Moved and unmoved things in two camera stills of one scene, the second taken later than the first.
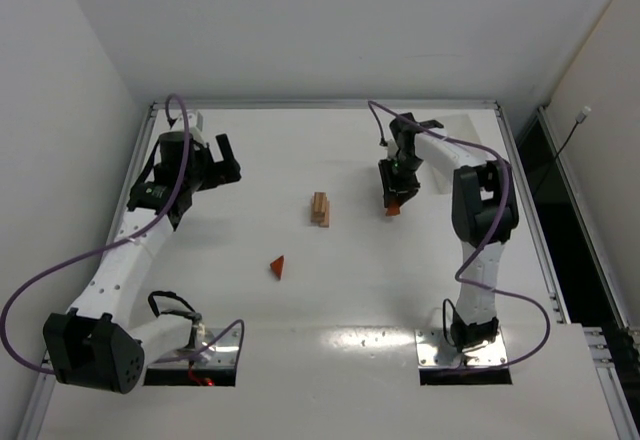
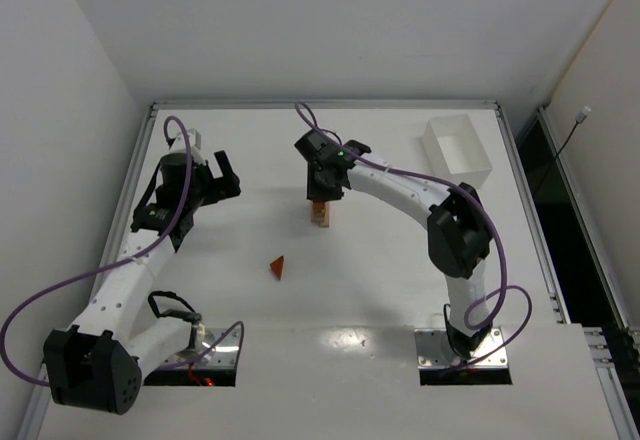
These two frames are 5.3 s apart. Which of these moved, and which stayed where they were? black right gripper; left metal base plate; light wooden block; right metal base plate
Moved: black right gripper
Stayed: right metal base plate; light wooden block; left metal base plate
